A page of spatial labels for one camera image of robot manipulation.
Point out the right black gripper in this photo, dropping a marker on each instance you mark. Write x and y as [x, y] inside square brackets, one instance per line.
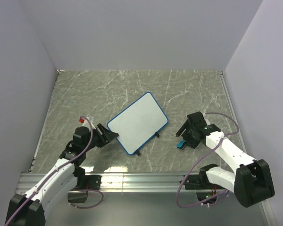
[192, 143]

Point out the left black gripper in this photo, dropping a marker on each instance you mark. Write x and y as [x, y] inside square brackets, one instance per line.
[107, 135]

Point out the blue whiteboard eraser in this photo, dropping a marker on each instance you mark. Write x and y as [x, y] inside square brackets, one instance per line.
[181, 144]

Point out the blue framed small whiteboard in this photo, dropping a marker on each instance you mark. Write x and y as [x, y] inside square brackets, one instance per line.
[138, 123]

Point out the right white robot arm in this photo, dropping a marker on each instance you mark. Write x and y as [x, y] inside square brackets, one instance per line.
[249, 179]

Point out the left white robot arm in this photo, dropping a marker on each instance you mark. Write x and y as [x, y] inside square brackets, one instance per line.
[32, 208]

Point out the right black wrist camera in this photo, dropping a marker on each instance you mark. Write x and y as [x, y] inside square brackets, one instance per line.
[196, 120]

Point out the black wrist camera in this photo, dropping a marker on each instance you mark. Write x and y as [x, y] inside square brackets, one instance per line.
[81, 136]
[196, 120]

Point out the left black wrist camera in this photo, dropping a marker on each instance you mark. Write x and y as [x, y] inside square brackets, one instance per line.
[81, 136]

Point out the aluminium front rail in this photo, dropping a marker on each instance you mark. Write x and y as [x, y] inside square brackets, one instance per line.
[139, 182]

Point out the right aluminium side rail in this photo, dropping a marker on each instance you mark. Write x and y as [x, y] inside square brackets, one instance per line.
[221, 74]

